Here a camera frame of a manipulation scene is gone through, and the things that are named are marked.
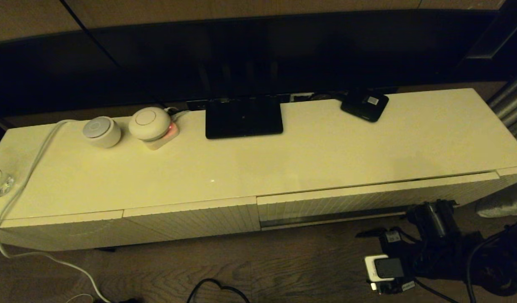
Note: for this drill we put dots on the white power strip red light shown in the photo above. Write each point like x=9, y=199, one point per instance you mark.
x=166, y=142

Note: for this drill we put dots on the white TV cabinet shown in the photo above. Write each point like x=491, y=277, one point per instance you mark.
x=241, y=168

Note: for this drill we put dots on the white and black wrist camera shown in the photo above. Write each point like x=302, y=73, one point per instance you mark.
x=387, y=269

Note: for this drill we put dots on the silver pleated curtain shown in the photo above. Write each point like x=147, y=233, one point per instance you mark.
x=511, y=105

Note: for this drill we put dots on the small black set-top box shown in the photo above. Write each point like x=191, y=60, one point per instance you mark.
x=363, y=107

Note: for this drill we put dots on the white speaker with grey top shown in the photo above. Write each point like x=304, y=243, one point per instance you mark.
x=102, y=132

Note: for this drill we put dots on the black television base plate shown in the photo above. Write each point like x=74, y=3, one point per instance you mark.
x=243, y=120

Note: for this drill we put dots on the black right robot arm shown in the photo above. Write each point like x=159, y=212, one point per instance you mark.
x=435, y=221

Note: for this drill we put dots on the black flat screen television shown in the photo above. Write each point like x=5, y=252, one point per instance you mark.
x=241, y=54

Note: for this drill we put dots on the white cabinet drawer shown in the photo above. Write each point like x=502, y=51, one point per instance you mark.
x=347, y=200

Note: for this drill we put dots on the white round dome device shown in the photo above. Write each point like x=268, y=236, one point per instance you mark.
x=149, y=124

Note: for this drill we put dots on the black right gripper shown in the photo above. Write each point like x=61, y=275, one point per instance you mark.
x=410, y=252

